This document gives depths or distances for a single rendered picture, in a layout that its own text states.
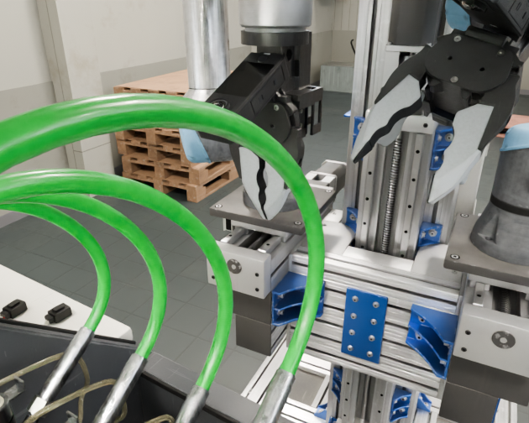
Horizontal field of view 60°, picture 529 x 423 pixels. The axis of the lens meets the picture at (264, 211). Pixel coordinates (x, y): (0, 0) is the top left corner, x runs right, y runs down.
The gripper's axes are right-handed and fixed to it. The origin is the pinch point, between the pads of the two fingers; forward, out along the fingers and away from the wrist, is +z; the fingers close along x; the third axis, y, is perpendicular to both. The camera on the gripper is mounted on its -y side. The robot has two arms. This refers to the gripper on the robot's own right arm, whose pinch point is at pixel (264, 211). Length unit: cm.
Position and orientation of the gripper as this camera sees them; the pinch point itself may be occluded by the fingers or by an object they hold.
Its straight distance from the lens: 54.6
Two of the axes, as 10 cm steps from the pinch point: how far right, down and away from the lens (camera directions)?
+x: -8.5, -2.2, 4.8
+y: 5.3, -3.6, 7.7
